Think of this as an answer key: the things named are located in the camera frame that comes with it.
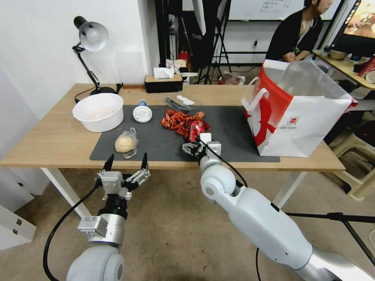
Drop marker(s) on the black stand leg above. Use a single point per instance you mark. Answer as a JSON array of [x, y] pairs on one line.
[[351, 225]]

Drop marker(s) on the white cabinet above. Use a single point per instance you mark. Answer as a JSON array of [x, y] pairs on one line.
[[14, 210]]

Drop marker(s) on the beige bowl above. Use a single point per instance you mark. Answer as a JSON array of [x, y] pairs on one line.
[[338, 54]]

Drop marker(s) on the white takeout bowl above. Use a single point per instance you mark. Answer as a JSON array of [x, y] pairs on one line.
[[98, 112]]

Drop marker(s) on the white plastic glove packet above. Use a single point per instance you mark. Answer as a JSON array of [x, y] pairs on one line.
[[185, 99]]

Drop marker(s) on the beige plastic stool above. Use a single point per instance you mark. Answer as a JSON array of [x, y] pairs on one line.
[[360, 172]]

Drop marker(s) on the black tissue box wooden lid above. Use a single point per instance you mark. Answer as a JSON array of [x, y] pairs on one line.
[[163, 85]]

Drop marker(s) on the black desk lamp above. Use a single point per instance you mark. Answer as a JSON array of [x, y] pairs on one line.
[[93, 36]]

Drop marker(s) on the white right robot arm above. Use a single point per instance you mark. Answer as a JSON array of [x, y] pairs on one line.
[[263, 222]]

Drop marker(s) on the bun in clear plastic bag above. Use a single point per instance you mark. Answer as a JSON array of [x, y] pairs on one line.
[[125, 144]]

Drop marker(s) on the red crayfish pile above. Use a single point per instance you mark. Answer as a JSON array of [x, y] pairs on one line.
[[175, 121]]

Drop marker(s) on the wooden side table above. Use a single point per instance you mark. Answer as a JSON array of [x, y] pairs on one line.
[[345, 70]]

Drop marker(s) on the red snack packet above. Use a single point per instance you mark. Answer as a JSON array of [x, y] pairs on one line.
[[367, 66]]

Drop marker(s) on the black tripod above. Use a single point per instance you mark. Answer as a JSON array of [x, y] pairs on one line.
[[218, 44]]

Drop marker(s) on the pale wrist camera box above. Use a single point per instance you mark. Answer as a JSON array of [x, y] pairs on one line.
[[112, 183], [206, 137]]

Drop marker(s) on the red plastic bag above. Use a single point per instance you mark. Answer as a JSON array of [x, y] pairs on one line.
[[234, 78]]

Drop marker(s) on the grey utensil packet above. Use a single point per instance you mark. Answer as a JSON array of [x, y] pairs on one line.
[[175, 103]]

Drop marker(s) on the black monitor screen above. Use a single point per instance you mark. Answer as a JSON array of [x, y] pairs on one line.
[[359, 23]]

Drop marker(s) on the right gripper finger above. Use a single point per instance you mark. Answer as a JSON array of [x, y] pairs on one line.
[[191, 151], [189, 144]]

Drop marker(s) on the whiteboard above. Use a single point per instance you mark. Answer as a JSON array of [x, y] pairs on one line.
[[263, 8]]

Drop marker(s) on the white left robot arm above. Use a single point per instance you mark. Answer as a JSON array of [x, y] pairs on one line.
[[98, 260]]

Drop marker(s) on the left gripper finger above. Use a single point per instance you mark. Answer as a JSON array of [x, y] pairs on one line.
[[143, 171], [108, 164]]

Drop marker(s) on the red and white delivery bag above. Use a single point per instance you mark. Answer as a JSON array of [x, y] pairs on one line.
[[298, 123]]

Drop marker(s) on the person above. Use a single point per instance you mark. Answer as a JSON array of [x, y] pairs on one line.
[[296, 35]]

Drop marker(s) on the dark grey table mat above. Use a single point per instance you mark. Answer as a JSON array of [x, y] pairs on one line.
[[228, 134]]

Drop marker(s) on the white table leg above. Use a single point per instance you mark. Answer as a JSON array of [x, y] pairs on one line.
[[288, 190], [66, 191]]

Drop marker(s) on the paper cup with white lid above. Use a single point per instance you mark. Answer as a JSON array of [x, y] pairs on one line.
[[142, 112]]

